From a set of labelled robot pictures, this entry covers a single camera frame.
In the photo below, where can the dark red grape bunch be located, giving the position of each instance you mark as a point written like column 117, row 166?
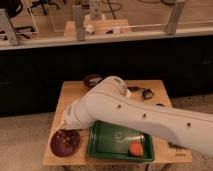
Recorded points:
column 66, row 138

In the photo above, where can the black small container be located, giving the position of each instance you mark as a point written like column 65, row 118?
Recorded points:
column 147, row 94

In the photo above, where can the black office chair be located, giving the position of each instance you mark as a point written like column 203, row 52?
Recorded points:
column 13, row 7

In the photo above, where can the green plastic tray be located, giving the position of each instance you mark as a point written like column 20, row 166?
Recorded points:
column 110, row 141

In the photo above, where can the blue grey sponge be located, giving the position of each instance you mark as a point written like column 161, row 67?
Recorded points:
column 175, row 146

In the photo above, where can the grey metal post right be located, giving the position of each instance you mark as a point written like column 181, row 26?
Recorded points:
column 175, row 16

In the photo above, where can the grey metal post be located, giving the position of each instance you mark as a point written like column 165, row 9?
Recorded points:
column 7, row 26
column 78, row 20
column 175, row 16

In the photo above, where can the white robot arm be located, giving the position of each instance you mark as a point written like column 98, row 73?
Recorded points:
column 108, row 102

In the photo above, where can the grey metal post middle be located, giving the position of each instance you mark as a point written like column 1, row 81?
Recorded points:
column 78, row 20

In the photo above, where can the dark red small bowl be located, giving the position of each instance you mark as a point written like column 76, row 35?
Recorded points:
column 92, row 80

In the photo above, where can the orange carrot piece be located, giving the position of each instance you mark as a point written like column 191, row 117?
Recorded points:
column 136, row 149

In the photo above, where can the purple bowl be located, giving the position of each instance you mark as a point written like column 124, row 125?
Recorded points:
column 61, row 150

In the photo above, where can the grey metal post left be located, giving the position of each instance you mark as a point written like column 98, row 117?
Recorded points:
column 7, row 26

